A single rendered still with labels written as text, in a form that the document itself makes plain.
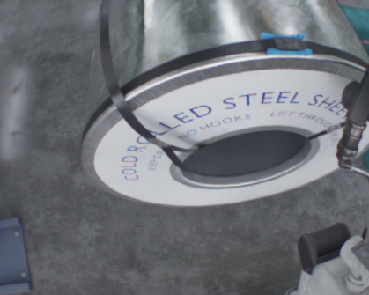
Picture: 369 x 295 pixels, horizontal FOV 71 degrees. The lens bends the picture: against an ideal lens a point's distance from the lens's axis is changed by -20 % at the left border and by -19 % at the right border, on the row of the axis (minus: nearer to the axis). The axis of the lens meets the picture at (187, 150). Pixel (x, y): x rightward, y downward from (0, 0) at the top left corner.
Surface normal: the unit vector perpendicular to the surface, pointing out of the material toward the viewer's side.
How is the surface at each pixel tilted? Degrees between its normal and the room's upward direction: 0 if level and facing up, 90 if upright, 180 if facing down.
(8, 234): 0
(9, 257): 0
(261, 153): 32
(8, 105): 0
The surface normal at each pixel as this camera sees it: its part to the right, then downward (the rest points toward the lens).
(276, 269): 0.03, -0.42
